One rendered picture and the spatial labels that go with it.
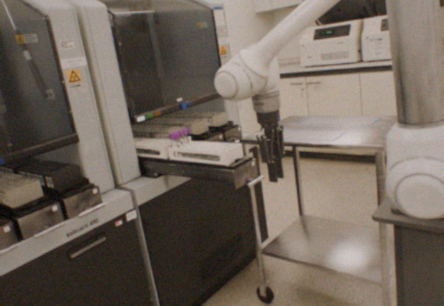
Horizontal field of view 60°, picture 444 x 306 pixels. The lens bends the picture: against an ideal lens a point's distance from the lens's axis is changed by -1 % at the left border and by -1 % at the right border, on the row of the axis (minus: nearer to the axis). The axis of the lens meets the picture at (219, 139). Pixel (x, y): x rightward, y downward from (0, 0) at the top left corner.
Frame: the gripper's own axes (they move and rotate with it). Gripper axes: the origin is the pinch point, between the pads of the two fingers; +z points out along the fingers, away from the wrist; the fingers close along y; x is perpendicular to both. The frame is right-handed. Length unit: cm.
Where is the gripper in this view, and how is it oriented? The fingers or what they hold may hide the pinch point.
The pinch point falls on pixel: (275, 170)
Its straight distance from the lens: 129.7
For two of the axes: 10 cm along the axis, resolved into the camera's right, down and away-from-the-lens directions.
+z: 1.6, 9.6, 2.3
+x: 7.6, 0.3, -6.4
